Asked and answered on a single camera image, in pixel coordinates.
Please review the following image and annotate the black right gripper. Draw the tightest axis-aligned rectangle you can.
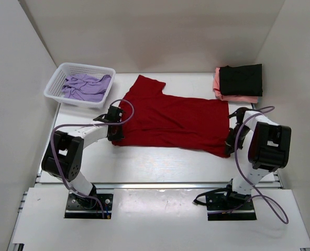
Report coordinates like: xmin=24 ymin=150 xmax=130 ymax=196
xmin=225 ymin=124 xmax=251 ymax=156

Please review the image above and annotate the red t-shirt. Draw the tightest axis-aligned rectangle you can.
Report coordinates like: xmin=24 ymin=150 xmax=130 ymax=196
xmin=112 ymin=75 xmax=229 ymax=158

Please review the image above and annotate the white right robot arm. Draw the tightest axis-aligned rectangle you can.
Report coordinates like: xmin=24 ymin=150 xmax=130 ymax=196
xmin=222 ymin=107 xmax=292 ymax=210

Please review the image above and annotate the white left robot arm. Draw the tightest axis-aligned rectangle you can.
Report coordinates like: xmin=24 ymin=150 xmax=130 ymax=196
xmin=41 ymin=105 xmax=124 ymax=208

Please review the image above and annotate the purple t-shirt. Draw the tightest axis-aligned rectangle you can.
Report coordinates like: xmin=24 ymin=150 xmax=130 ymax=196
xmin=61 ymin=74 xmax=112 ymax=102

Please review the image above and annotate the folded black t-shirt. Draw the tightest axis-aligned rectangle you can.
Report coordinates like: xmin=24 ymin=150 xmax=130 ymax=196
xmin=219 ymin=64 xmax=263 ymax=97

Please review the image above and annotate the folded pink t-shirt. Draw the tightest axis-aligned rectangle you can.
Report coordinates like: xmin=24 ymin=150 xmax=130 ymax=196
xmin=213 ymin=67 xmax=259 ymax=104

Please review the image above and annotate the white plastic laundry basket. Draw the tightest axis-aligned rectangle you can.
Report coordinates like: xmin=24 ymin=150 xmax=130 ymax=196
xmin=44 ymin=63 xmax=116 ymax=109

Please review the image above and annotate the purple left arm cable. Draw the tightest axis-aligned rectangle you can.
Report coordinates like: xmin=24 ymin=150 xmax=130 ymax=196
xmin=51 ymin=99 xmax=135 ymax=219

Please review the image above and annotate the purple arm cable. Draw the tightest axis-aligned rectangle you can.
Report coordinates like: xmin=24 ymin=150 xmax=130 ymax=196
xmin=51 ymin=99 xmax=135 ymax=219
xmin=207 ymin=106 xmax=289 ymax=225

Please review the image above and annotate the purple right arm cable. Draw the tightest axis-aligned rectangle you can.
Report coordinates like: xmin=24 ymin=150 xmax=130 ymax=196
xmin=207 ymin=106 xmax=289 ymax=225

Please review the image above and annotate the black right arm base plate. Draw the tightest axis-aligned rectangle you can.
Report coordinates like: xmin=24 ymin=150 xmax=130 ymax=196
xmin=193 ymin=183 xmax=257 ymax=221

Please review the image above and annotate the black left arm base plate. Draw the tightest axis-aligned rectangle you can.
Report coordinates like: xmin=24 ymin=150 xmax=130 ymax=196
xmin=64 ymin=192 xmax=114 ymax=220

